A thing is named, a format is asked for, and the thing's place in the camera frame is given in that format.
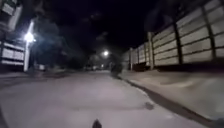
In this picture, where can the street lamp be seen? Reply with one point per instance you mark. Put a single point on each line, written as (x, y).
(106, 53)

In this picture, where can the building with white slatted gate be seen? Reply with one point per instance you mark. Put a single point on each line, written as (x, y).
(11, 53)

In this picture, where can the white lamp pole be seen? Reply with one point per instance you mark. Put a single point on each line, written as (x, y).
(26, 60)

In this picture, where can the pale concrete pavement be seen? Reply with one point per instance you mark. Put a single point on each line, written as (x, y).
(186, 90)

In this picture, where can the grey concrete road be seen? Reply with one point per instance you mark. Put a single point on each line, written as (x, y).
(83, 100)

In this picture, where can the pale slatted fence wall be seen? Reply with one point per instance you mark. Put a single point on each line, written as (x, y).
(196, 36)

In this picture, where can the robot's own part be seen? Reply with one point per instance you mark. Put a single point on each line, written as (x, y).
(96, 124)

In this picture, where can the dark trees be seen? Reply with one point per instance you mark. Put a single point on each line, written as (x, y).
(50, 43)

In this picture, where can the dark kerb strip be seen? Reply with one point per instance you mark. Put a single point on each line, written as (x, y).
(166, 104)

